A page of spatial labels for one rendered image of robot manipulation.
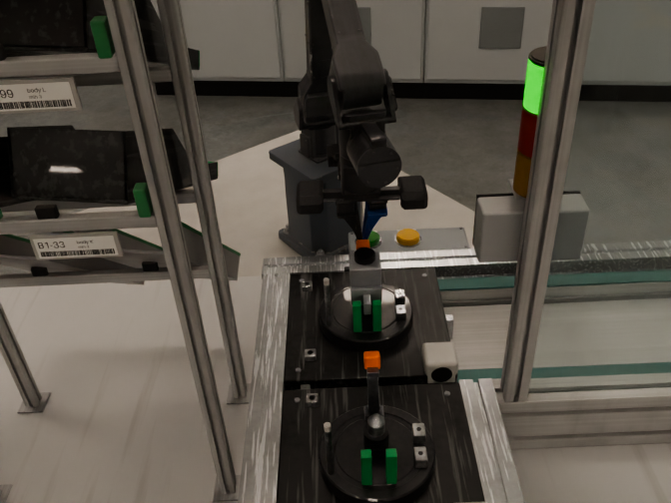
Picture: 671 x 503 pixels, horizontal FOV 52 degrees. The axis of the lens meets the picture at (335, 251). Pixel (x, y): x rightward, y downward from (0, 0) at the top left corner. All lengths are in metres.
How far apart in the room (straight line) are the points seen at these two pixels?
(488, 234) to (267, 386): 0.38
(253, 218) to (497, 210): 0.79
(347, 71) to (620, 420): 0.59
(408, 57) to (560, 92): 3.30
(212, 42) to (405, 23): 1.10
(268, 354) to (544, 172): 0.50
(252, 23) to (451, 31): 1.09
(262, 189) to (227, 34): 2.58
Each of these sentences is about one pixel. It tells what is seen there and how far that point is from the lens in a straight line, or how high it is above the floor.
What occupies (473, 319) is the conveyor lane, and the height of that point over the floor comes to 0.92.
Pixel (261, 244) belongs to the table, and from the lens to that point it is 1.42.
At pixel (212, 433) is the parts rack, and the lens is 0.91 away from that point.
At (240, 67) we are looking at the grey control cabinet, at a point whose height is 0.19.
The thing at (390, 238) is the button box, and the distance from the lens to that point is 1.24.
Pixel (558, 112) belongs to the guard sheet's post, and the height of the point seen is 1.38.
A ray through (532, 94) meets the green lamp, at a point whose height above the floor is 1.38.
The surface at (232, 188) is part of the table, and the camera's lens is 1.62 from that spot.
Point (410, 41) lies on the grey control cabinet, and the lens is 3.96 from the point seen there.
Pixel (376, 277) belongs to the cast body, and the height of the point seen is 1.07.
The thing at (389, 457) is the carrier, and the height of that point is 1.04.
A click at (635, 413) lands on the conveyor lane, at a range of 1.04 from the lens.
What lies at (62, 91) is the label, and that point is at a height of 1.44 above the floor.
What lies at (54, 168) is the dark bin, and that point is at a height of 1.34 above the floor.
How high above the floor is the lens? 1.68
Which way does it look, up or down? 36 degrees down
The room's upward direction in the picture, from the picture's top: 3 degrees counter-clockwise
